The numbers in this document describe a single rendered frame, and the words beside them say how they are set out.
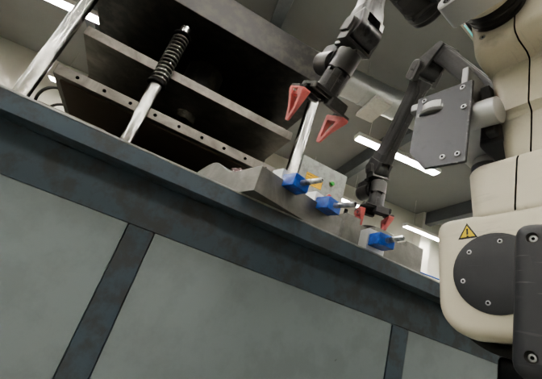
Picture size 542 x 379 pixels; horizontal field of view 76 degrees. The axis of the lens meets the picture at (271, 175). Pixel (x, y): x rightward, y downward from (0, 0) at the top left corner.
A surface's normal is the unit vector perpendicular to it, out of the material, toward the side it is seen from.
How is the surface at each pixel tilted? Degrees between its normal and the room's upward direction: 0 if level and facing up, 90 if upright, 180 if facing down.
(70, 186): 90
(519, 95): 90
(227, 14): 90
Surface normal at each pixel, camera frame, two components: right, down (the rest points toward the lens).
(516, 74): -0.77, -0.46
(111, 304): 0.40, -0.25
